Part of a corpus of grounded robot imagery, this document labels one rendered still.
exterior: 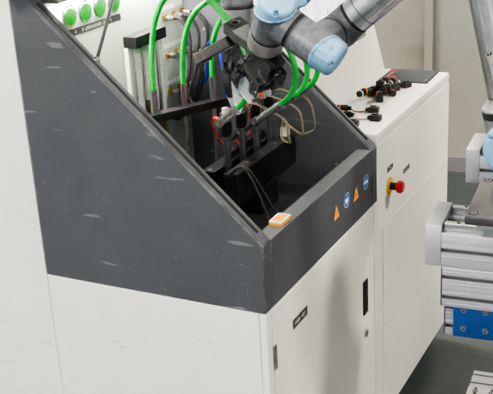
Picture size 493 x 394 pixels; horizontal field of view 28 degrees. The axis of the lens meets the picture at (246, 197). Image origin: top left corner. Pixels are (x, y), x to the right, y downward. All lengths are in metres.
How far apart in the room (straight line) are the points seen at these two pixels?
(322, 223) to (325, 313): 0.24
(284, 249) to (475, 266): 0.41
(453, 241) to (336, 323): 0.59
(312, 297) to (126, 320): 0.44
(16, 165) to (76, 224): 0.20
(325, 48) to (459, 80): 3.28
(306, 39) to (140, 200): 0.54
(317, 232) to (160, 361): 0.47
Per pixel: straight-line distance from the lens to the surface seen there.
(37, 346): 2.52
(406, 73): 3.23
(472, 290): 2.05
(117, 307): 2.30
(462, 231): 2.02
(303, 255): 2.24
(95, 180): 2.19
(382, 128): 2.68
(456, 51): 5.09
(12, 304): 2.51
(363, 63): 3.17
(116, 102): 2.10
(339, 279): 2.48
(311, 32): 1.88
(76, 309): 2.38
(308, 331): 2.34
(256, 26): 1.92
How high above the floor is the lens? 1.77
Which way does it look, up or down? 21 degrees down
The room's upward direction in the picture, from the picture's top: 3 degrees counter-clockwise
